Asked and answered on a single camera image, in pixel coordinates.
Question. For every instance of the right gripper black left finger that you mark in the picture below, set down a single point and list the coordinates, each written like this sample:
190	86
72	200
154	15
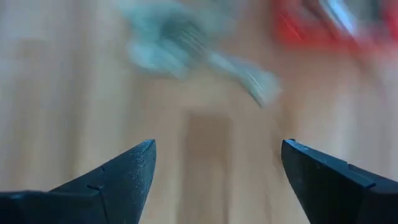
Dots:
118	186

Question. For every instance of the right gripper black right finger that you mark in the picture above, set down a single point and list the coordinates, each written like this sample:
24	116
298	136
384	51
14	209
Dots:
329	189

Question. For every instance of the red plastic mesh basket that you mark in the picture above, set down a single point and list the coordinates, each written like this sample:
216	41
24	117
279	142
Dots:
298	31

